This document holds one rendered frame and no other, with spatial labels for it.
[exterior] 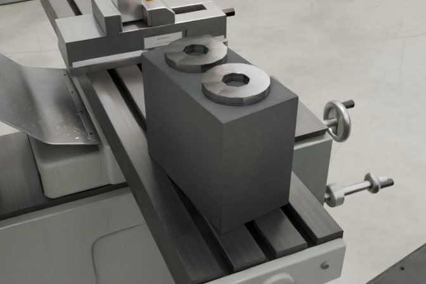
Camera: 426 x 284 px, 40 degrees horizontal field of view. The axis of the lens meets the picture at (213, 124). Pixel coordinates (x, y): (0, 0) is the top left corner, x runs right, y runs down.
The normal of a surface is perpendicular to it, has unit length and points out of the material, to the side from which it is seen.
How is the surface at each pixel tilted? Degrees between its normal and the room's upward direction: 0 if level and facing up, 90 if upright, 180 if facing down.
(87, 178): 90
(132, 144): 0
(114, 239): 90
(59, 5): 0
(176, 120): 90
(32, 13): 0
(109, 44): 90
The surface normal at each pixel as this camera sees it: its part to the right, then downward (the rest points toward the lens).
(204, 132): -0.84, 0.30
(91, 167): 0.40, 0.52
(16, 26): 0.00, -0.83
